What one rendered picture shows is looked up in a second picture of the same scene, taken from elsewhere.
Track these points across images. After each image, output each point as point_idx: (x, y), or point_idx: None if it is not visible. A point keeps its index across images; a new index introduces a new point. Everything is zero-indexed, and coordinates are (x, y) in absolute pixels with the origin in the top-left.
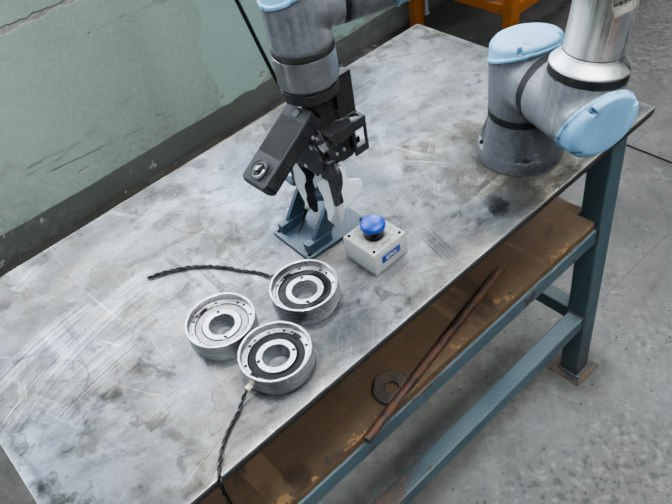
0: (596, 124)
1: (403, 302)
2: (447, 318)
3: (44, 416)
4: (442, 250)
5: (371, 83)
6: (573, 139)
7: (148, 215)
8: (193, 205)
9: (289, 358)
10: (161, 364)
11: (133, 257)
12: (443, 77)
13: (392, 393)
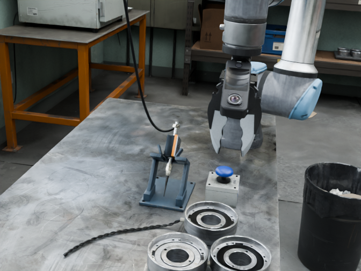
0: (314, 96)
1: (266, 215)
2: None
3: None
4: (255, 186)
5: (112, 124)
6: (307, 105)
7: (14, 218)
8: (51, 204)
9: (251, 256)
10: None
11: (31, 247)
12: (154, 117)
13: None
